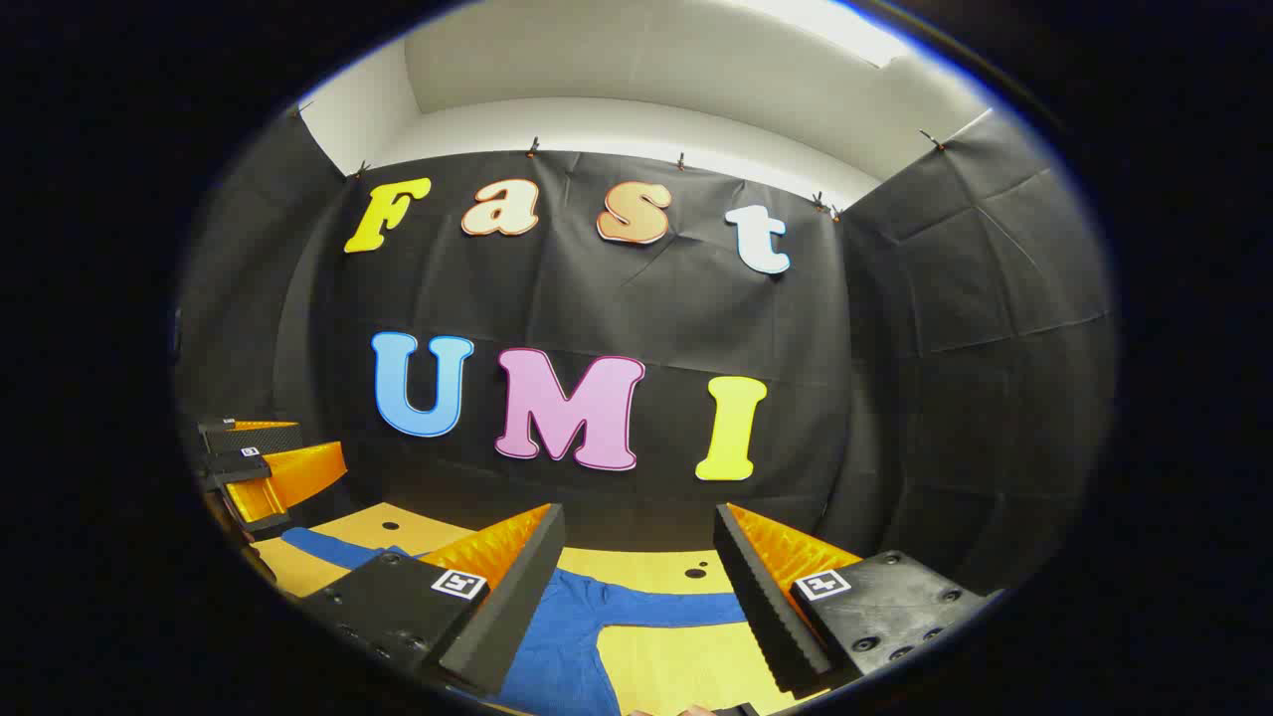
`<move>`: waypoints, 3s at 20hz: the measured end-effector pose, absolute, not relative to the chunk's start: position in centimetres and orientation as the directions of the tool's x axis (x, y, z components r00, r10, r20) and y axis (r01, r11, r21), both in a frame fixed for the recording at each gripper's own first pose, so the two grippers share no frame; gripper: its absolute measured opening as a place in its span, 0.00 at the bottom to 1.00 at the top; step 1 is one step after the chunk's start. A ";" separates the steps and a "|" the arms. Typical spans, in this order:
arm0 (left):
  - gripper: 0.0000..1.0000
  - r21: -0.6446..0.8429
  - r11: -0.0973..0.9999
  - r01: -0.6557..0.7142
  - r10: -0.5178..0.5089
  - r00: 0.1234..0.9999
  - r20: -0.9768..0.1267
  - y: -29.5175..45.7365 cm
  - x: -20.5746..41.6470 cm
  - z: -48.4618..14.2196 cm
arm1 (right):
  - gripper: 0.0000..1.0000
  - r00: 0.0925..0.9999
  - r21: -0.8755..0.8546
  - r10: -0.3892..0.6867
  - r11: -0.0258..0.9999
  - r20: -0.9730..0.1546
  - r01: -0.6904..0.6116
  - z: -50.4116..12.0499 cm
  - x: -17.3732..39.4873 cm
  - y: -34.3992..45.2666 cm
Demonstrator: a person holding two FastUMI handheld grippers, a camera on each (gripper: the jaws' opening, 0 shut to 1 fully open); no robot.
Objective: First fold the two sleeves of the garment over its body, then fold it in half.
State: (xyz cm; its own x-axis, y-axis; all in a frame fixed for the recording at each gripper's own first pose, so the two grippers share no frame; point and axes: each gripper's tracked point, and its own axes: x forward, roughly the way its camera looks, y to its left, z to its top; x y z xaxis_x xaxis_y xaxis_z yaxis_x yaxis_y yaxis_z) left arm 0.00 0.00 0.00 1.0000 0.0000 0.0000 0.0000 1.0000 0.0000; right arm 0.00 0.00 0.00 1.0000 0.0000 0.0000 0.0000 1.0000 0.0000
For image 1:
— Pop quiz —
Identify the row of small backdrop clips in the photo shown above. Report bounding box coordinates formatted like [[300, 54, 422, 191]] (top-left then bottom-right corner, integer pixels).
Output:
[[293, 99, 946, 215]]

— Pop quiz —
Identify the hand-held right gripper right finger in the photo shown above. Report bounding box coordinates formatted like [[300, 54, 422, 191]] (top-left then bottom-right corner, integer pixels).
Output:
[[713, 502, 1005, 697]]

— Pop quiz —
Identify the blue button shirt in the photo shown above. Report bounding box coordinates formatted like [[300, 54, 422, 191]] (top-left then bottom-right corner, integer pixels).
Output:
[[280, 527, 749, 716]]

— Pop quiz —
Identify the black backdrop cloth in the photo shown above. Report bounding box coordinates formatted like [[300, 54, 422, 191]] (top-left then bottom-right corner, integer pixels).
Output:
[[174, 104, 1120, 598]]

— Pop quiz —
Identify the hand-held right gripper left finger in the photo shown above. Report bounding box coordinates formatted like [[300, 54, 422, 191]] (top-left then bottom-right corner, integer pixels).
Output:
[[298, 502, 568, 697]]

